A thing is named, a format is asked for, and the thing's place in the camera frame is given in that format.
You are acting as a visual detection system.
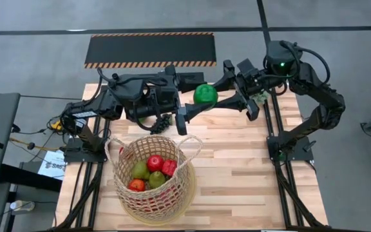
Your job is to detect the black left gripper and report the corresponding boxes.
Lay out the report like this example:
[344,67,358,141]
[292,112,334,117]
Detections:
[153,66,218,136]

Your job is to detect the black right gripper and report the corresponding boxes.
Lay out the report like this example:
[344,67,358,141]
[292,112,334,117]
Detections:
[213,57,272,122]

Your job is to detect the green bell pepper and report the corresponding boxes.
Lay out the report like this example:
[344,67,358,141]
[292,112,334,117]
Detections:
[193,83,219,106]

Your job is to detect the woven straw basket with handles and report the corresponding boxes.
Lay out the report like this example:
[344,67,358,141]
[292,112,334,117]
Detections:
[104,134,204,223]

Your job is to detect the red bell pepper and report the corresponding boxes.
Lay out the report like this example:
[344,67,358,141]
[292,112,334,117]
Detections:
[161,159,178,177]

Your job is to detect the red apple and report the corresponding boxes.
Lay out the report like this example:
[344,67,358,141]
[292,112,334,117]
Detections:
[146,154,166,173]

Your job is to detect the yellow-green apple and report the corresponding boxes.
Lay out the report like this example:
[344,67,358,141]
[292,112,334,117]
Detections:
[131,160,151,180]

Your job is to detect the green pear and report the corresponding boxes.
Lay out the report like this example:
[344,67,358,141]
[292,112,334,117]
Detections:
[148,171,167,189]

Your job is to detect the orange red round fruit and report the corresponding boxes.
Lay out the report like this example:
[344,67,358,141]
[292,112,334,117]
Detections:
[128,179,146,193]

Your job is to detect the pale green plant in patterned pot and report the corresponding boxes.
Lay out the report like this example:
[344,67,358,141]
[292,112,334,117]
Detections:
[251,92,270,104]

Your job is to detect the black grape bunch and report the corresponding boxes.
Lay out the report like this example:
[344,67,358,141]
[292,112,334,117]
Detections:
[149,113,174,135]

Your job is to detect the black floor mat hazard stripes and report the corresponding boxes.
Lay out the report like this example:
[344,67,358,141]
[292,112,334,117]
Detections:
[84,31,218,69]

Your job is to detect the white printed paper sheet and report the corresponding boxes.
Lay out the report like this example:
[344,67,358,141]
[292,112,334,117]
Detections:
[37,150,66,181]

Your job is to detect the black beam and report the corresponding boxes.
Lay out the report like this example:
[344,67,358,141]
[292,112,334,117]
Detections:
[0,163,63,193]

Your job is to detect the small white device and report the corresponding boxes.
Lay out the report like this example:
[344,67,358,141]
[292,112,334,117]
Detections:
[10,199,35,213]

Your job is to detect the black aluminium table frame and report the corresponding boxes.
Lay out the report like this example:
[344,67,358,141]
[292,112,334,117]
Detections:
[48,115,112,232]
[262,88,327,230]

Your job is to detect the yellow cable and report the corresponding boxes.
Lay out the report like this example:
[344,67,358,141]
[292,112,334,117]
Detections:
[10,121,63,152]

